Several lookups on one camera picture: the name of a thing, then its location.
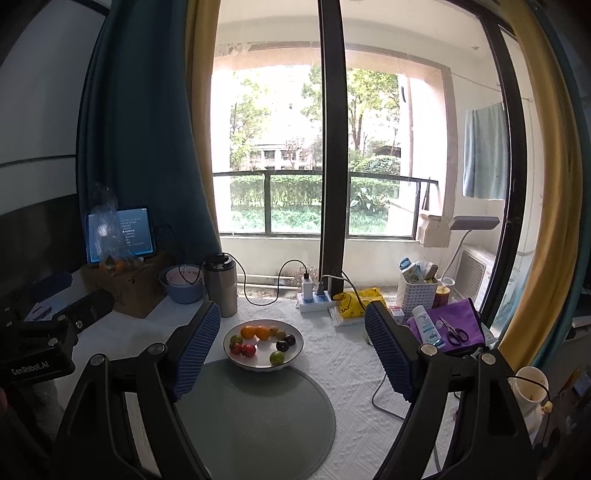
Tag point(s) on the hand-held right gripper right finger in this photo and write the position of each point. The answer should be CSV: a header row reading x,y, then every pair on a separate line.
x,y
388,350

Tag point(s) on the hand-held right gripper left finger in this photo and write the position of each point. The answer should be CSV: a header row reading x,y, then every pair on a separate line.
x,y
198,350

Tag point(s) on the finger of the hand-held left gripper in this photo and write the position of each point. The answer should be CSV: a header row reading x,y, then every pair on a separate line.
x,y
87,308
46,333

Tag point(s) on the small red fruit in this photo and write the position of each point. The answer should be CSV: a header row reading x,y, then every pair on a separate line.
x,y
235,349

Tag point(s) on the green reddish round fruit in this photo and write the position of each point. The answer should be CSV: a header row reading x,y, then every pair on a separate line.
x,y
236,339

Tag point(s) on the red tomato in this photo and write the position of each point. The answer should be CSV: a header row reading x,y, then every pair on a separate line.
x,y
249,350

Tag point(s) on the white round plate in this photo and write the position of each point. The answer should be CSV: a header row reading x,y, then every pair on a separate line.
x,y
263,362

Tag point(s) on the orange tangerine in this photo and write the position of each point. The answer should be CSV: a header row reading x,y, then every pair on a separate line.
x,y
263,333

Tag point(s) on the small red white box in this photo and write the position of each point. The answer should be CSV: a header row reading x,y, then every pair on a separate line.
x,y
397,314

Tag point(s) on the white lotion tube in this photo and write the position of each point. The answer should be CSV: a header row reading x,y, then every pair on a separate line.
x,y
427,327

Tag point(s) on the white textured tablecloth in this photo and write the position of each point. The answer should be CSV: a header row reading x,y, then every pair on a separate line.
x,y
341,360

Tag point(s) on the cardboard box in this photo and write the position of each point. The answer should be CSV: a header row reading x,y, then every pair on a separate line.
x,y
134,290

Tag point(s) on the large orange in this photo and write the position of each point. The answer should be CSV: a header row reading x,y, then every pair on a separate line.
x,y
248,332

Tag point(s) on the yellow duck print bag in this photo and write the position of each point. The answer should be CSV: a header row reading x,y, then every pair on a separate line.
x,y
355,302

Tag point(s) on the blue plastic bowl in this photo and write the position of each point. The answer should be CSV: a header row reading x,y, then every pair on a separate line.
x,y
182,294

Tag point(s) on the white plastic basket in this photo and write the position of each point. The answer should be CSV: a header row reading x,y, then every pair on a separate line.
x,y
418,297

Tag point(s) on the stainless steel tumbler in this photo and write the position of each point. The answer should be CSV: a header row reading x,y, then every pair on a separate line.
x,y
220,286

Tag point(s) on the black scissors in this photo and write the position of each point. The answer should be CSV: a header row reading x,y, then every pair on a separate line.
x,y
455,334

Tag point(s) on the clear plastic bag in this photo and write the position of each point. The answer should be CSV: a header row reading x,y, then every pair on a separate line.
x,y
108,240

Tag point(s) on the amber bottle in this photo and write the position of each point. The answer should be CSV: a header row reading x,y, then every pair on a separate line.
x,y
442,297

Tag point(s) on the white pink dish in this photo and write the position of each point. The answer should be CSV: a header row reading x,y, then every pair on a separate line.
x,y
183,275

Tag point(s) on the white power strip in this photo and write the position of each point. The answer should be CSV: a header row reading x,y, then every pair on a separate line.
x,y
318,303

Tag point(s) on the toiletries in basket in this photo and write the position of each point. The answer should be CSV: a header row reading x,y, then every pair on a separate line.
x,y
418,270

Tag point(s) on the grey round placemat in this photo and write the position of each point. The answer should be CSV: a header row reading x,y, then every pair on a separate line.
x,y
258,415

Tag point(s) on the purple cloth pouch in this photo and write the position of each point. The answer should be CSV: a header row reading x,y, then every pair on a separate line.
x,y
471,318

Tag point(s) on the tablet with lit screen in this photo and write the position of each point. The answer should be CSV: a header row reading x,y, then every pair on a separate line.
x,y
136,230

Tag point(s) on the black charger plug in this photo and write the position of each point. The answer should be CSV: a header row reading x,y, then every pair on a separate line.
x,y
321,287

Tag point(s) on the white charger plug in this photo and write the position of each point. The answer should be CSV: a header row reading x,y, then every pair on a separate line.
x,y
307,286

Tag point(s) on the outdoor air conditioner unit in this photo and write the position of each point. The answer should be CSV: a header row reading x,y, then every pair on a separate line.
x,y
473,277

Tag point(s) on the white duck cup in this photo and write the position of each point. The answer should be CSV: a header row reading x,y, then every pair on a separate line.
x,y
531,392

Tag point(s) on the white desk lamp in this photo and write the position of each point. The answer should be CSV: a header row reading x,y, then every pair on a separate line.
x,y
475,222

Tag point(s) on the black balcony railing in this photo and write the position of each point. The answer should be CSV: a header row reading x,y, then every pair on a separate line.
x,y
286,173

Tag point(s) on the dark blue curtain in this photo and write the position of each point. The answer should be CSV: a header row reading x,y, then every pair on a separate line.
x,y
134,115

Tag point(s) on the light blue hanging towel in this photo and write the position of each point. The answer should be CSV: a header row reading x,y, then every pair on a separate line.
x,y
485,152

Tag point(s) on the yellow curtain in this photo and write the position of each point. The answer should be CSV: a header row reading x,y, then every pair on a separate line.
x,y
549,184
201,115

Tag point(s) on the dark window frame post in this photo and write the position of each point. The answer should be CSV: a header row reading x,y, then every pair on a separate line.
x,y
332,138

